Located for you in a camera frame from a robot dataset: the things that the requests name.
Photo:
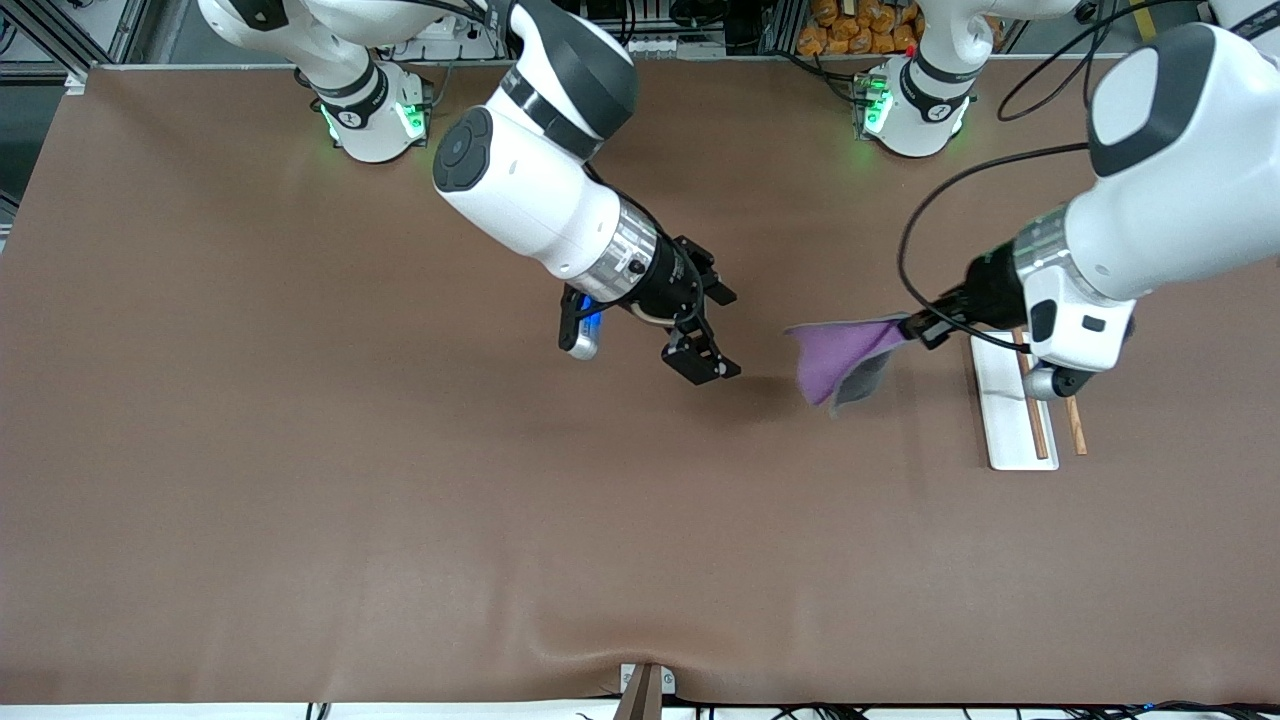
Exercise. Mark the orange snack packages pile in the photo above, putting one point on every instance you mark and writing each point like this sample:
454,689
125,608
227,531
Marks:
860,25

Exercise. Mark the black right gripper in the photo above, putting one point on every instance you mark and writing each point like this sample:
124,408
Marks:
673,281

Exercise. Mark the wooden rack rod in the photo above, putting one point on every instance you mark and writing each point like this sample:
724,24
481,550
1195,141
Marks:
1038,425

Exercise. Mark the white towel rack base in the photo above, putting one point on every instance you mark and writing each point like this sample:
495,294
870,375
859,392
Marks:
1000,420

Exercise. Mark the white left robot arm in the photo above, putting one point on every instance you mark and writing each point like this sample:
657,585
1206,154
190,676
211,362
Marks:
1180,150

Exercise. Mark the purple and grey towel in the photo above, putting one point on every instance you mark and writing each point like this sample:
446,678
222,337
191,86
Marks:
835,355

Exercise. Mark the metal table clamp bracket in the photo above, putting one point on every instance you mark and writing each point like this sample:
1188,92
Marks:
645,690

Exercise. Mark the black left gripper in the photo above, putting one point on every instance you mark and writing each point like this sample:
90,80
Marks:
992,283

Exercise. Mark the brown table cover mat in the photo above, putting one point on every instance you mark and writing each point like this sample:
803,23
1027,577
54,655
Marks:
300,450

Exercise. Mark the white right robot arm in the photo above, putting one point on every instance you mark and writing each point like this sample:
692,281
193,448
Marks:
520,180

